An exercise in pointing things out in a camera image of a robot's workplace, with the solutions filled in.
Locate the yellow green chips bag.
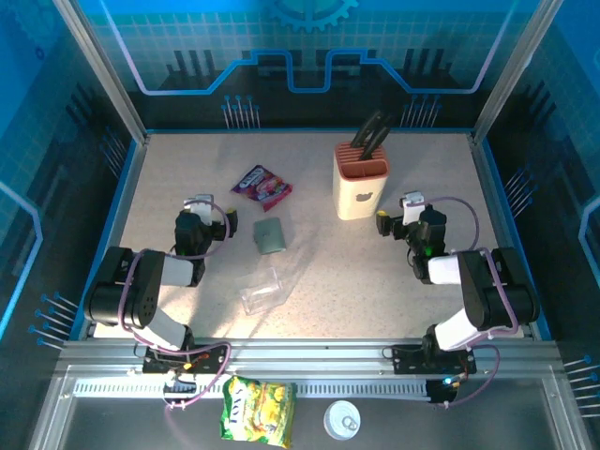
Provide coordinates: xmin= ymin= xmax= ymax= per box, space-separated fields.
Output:
xmin=219 ymin=374 xmax=298 ymax=450

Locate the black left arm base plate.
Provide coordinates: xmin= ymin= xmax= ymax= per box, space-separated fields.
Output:
xmin=142 ymin=344 xmax=231 ymax=376

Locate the grey metal shelf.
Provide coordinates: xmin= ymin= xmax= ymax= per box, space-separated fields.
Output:
xmin=27 ymin=365 xmax=594 ymax=450

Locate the slotted grey cable duct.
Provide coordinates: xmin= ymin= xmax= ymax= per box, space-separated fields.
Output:
xmin=72 ymin=378 xmax=433 ymax=401

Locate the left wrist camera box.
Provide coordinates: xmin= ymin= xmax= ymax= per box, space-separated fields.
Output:
xmin=183 ymin=194 xmax=215 ymax=222

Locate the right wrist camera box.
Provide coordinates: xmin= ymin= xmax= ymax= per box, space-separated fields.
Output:
xmin=398 ymin=190 xmax=430 ymax=227

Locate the black controller box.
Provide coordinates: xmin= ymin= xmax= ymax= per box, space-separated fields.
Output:
xmin=425 ymin=374 xmax=465 ymax=407

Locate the purple candy packet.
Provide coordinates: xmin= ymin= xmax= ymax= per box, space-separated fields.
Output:
xmin=230 ymin=163 xmax=294 ymax=213

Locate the green leather card holder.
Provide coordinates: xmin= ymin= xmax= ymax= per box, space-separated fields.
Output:
xmin=252 ymin=216 xmax=288 ymax=257

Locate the aluminium table side rail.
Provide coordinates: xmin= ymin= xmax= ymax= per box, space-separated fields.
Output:
xmin=69 ymin=133 xmax=151 ymax=339
xmin=468 ymin=132 xmax=552 ymax=341

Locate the silver tin can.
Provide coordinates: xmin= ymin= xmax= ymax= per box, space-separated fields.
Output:
xmin=322 ymin=399 xmax=362 ymax=442

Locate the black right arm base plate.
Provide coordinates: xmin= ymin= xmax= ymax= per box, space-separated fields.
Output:
xmin=391 ymin=344 xmax=477 ymax=376

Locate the black handled knife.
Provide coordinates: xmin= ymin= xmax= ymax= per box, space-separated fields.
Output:
xmin=358 ymin=126 xmax=393 ymax=161
xmin=350 ymin=110 xmax=394 ymax=150

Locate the cream knife block orange top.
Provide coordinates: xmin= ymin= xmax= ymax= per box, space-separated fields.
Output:
xmin=333 ymin=142 xmax=391 ymax=221

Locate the aluminium frame post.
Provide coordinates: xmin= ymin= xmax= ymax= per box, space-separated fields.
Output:
xmin=51 ymin=0 xmax=151 ymax=146
xmin=470 ymin=0 xmax=564 ymax=144

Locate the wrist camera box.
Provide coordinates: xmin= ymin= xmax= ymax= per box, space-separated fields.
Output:
xmin=398 ymin=190 xmax=430 ymax=227
xmin=183 ymin=194 xmax=215 ymax=222

